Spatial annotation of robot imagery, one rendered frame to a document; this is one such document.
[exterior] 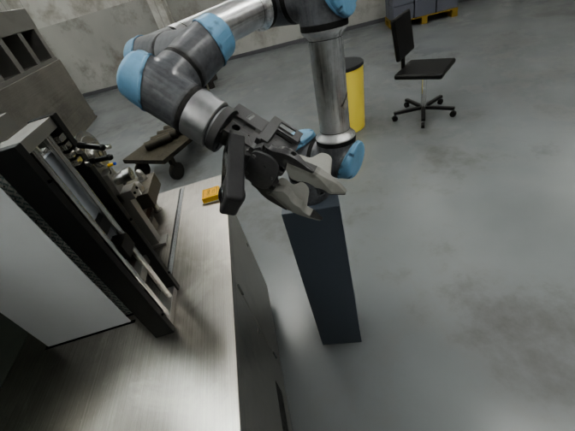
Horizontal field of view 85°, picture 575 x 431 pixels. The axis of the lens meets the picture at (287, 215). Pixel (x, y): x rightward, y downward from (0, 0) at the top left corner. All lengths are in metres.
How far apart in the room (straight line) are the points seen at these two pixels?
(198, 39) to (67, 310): 0.74
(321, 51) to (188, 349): 0.79
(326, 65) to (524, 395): 1.49
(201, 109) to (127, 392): 0.66
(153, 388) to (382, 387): 1.09
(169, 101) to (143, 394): 0.64
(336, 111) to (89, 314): 0.84
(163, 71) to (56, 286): 0.61
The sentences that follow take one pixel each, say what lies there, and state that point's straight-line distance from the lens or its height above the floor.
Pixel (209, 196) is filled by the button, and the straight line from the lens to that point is 1.28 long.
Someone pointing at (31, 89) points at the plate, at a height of 1.40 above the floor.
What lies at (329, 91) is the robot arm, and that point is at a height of 1.28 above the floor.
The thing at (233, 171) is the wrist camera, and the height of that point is 1.36.
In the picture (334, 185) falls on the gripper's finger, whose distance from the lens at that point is 0.44.
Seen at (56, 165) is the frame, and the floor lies 1.36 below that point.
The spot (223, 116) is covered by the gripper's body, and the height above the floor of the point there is 1.41.
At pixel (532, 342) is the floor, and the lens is 1.89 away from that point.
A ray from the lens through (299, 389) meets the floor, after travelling 1.71.
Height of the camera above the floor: 1.56
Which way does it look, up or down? 38 degrees down
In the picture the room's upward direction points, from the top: 17 degrees counter-clockwise
